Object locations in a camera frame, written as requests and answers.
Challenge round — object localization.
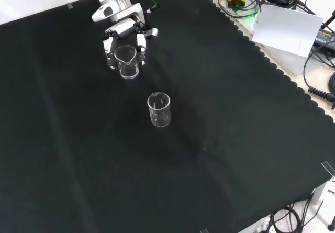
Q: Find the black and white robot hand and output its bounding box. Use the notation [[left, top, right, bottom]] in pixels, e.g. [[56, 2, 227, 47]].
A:
[[102, 3, 159, 70]]

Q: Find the clear tall glass beaker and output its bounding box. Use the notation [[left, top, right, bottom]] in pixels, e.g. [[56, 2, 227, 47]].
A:
[[147, 92, 172, 128]]

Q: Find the black cable loop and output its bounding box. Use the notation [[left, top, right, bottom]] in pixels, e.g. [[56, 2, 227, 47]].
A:
[[269, 203, 302, 233]]

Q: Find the clear glass beaker with spout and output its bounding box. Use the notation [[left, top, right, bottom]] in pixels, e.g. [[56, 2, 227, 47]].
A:
[[114, 45, 140, 80]]

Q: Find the black power supply box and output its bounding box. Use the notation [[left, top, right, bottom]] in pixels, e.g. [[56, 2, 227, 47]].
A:
[[313, 25, 335, 52]]

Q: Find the black bench cloth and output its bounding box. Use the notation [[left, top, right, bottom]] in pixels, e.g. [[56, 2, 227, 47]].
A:
[[0, 0, 335, 233]]

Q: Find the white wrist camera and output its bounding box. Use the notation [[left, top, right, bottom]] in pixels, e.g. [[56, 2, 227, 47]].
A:
[[91, 4, 119, 23]]

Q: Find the pale board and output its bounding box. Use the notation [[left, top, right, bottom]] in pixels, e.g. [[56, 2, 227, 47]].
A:
[[251, 2, 325, 59]]

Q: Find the black coiled cable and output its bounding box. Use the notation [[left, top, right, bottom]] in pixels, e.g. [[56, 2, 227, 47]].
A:
[[303, 46, 335, 103]]

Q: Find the white metal bracket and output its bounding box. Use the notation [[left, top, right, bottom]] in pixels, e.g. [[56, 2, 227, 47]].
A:
[[310, 177, 335, 226]]

